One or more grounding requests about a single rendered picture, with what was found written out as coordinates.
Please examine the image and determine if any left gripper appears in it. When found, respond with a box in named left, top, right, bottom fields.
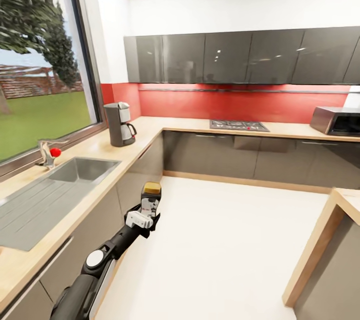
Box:
left=116, top=203, right=161, bottom=247

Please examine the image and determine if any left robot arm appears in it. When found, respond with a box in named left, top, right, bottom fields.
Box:
left=50, top=203, right=161, bottom=320

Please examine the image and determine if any paper coffee filter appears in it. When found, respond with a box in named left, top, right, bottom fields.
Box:
left=118, top=102, right=129, bottom=110

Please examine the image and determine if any bottle of coffee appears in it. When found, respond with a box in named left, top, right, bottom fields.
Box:
left=139, top=181, right=162, bottom=219

